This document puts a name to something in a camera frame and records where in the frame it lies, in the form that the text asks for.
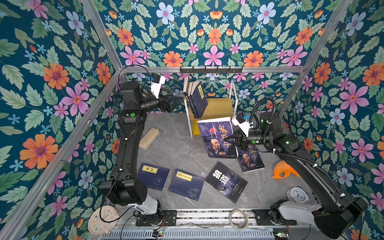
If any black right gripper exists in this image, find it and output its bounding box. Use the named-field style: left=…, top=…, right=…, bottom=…
left=223, top=127, right=272, bottom=152

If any dark portrait book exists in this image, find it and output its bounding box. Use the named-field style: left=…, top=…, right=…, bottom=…
left=237, top=145, right=265, bottom=173
left=197, top=117, right=238, bottom=159

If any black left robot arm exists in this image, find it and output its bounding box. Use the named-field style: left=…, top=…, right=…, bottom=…
left=101, top=82, right=174, bottom=216

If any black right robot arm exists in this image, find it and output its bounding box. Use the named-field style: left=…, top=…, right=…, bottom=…
left=227, top=112, right=367, bottom=239

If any black book on shelf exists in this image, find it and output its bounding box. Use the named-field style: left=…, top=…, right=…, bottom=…
left=183, top=78, right=196, bottom=117

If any beige oblong pad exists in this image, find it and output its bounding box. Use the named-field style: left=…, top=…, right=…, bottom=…
left=139, top=128, right=161, bottom=150

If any wooden white bookshelf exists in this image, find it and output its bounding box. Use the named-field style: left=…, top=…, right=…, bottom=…
left=184, top=80, right=238, bottom=138

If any black wolf cover book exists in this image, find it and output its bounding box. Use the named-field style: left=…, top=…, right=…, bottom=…
left=205, top=162, right=248, bottom=204

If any orange gourd toy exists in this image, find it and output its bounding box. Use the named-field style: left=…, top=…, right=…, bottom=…
left=272, top=161, right=301, bottom=180

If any white alarm clock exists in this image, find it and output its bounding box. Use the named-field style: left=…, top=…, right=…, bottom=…
left=286, top=187, right=310, bottom=204

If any cream round clock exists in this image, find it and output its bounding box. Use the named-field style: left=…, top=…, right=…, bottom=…
left=88, top=206, right=119, bottom=235

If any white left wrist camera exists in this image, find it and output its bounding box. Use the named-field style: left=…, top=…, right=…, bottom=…
left=151, top=73, right=166, bottom=99

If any black hook rail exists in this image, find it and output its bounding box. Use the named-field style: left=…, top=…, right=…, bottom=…
left=179, top=66, right=243, bottom=74

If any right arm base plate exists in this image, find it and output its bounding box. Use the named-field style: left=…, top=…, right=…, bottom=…
left=252, top=209, right=298, bottom=226

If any tape roll ring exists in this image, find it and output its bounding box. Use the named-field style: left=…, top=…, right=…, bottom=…
left=229, top=209, right=249, bottom=231

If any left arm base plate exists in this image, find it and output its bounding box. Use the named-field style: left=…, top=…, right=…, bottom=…
left=136, top=210, right=178, bottom=227

